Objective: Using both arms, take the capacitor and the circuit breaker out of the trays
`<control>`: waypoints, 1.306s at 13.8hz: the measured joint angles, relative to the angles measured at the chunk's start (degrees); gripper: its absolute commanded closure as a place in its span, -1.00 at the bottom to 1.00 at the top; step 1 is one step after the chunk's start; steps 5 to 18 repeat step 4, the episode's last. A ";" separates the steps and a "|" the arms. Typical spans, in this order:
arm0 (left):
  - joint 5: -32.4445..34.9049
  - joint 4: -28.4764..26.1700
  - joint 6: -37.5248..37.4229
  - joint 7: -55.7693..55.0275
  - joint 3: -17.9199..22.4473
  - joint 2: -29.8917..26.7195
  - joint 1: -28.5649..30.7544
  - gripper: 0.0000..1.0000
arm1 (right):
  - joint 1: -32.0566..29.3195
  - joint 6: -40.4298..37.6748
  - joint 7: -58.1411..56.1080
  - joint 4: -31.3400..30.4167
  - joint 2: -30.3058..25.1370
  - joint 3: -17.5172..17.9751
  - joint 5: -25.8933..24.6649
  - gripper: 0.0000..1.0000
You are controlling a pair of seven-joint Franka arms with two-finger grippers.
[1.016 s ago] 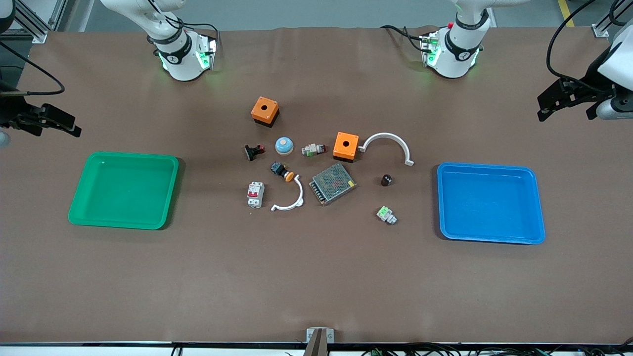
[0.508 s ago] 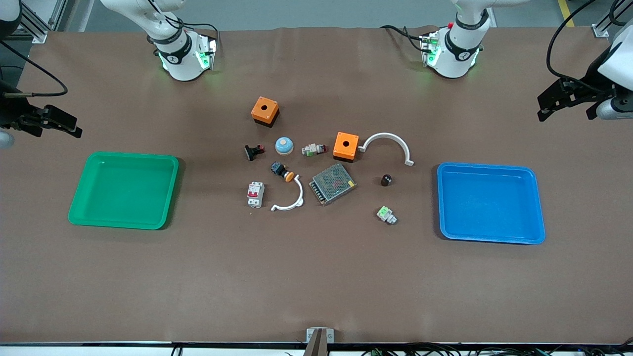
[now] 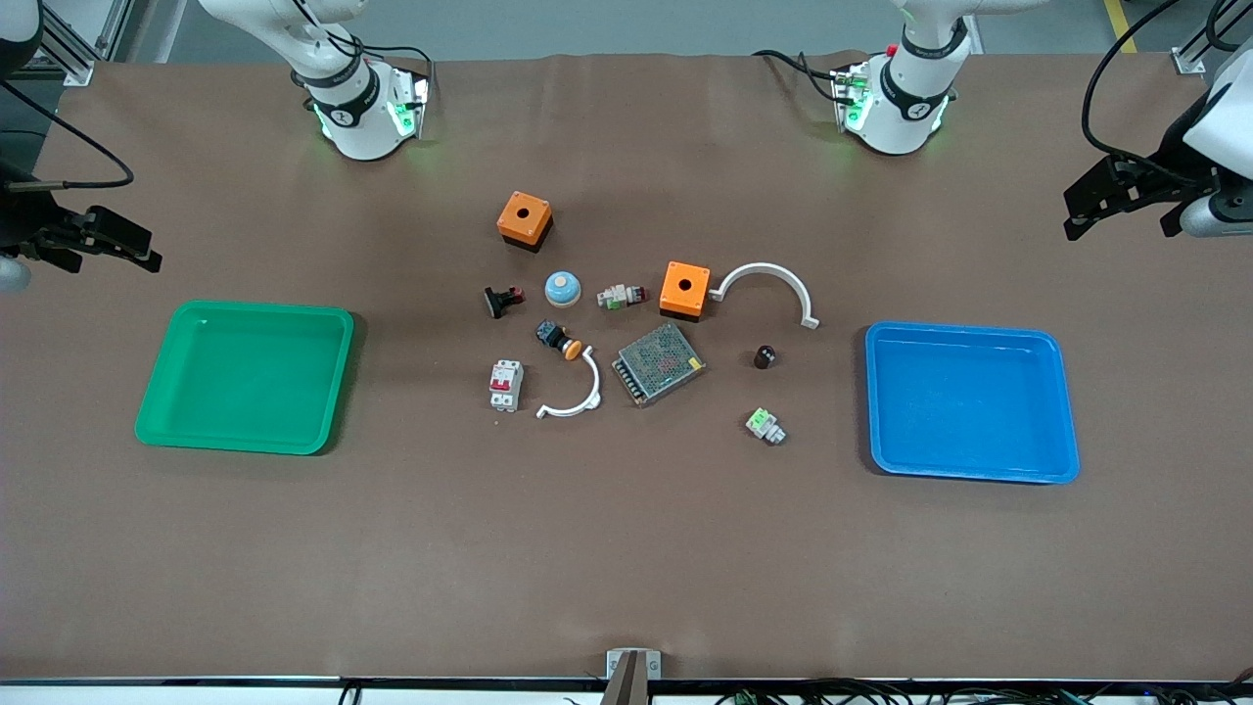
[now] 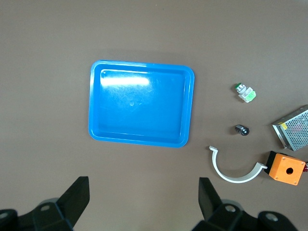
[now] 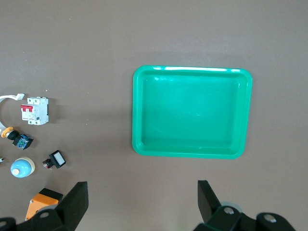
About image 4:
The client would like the metal mesh power supply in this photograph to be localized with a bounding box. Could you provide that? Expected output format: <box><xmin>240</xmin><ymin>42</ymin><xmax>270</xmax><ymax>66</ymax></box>
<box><xmin>271</xmin><ymin>104</ymin><xmax>308</xmax><ymax>152</ymax></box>

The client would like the orange button box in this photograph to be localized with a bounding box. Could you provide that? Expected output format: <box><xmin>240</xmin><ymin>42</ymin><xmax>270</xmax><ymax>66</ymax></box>
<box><xmin>264</xmin><ymin>150</ymin><xmax>307</xmax><ymax>186</ymax></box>

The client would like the large white curved bracket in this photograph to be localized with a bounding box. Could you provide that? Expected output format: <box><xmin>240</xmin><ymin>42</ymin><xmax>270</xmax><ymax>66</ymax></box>
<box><xmin>208</xmin><ymin>145</ymin><xmax>269</xmax><ymax>184</ymax></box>

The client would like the green white push button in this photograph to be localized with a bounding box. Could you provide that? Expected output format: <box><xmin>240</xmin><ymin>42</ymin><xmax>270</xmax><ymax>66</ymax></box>
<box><xmin>233</xmin><ymin>82</ymin><xmax>257</xmax><ymax>104</ymax></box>

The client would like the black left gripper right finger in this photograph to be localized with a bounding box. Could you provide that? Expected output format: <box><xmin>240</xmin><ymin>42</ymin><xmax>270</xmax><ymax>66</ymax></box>
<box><xmin>192</xmin><ymin>177</ymin><xmax>301</xmax><ymax>231</ymax></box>

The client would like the black cylindrical capacitor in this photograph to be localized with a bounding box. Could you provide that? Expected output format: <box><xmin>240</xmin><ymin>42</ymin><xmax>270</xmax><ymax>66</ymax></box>
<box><xmin>232</xmin><ymin>123</ymin><xmax>251</xmax><ymax>137</ymax></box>

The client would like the blue plastic tray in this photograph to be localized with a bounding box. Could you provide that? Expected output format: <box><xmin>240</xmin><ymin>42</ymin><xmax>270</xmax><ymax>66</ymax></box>
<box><xmin>88</xmin><ymin>60</ymin><xmax>195</xmax><ymax>149</ymax></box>

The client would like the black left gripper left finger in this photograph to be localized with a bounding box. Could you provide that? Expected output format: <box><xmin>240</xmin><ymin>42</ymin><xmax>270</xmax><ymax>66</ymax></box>
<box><xmin>0</xmin><ymin>176</ymin><xmax>90</xmax><ymax>231</ymax></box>

